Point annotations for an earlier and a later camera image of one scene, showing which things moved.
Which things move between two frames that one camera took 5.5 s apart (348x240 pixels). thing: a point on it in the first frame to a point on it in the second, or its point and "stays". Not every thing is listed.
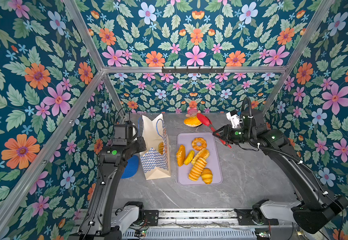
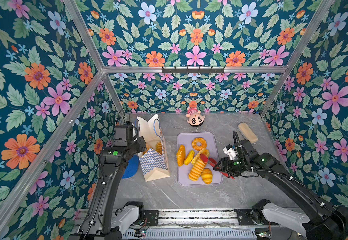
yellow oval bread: x=189 y=157 stays
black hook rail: x=192 y=70 stays
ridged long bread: x=197 y=169 stays
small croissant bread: x=207 y=175 stays
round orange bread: x=193 y=121 to x=148 y=146
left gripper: x=142 y=143 stays
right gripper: x=226 y=133 to x=226 y=167
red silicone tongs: x=205 y=120 to x=212 y=162
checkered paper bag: x=155 y=156 stays
